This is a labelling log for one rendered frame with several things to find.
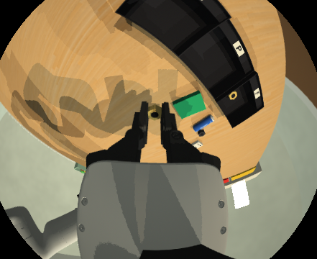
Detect green square block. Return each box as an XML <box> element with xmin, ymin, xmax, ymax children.
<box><xmin>173</xmin><ymin>90</ymin><xmax>206</xmax><ymax>119</ymax></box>

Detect blue aa battery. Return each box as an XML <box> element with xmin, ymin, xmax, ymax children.
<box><xmin>193</xmin><ymin>115</ymin><xmax>214</xmax><ymax>132</ymax></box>

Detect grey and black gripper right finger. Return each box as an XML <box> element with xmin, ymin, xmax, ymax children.
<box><xmin>160</xmin><ymin>102</ymin><xmax>221</xmax><ymax>171</ymax></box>

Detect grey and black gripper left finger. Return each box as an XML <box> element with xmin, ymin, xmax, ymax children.
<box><xmin>86</xmin><ymin>101</ymin><xmax>149</xmax><ymax>169</ymax></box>

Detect white domino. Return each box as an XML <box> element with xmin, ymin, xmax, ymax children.
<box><xmin>191</xmin><ymin>140</ymin><xmax>203</xmax><ymax>148</ymax></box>

